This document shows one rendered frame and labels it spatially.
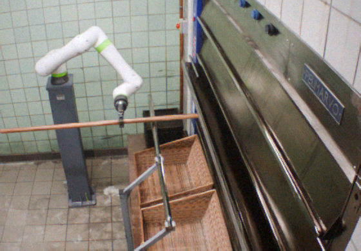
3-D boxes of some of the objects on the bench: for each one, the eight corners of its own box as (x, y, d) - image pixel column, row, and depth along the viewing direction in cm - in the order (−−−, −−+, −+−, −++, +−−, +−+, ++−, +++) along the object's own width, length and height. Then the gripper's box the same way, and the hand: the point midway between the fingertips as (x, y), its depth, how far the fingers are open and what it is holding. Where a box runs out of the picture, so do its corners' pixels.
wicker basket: (214, 217, 249) (216, 187, 235) (231, 286, 202) (236, 258, 187) (140, 224, 244) (136, 193, 230) (146, 295, 197) (142, 267, 182)
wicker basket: (196, 162, 300) (198, 132, 285) (213, 213, 253) (215, 183, 238) (134, 168, 293) (131, 138, 279) (140, 221, 246) (136, 191, 232)
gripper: (126, 93, 249) (126, 112, 229) (127, 114, 258) (128, 135, 238) (114, 94, 248) (113, 113, 229) (116, 115, 257) (116, 135, 237)
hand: (121, 121), depth 236 cm, fingers open, 3 cm apart
